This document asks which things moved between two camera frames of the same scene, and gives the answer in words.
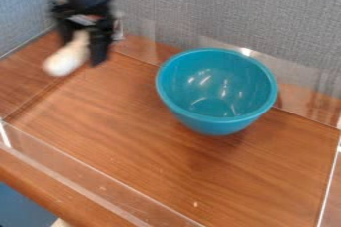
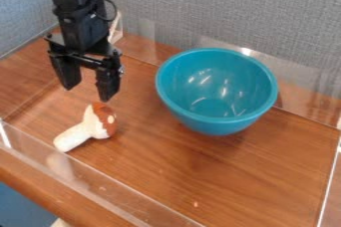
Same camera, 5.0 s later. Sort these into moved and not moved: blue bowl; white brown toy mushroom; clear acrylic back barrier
Moved: white brown toy mushroom
Not moved: blue bowl; clear acrylic back barrier
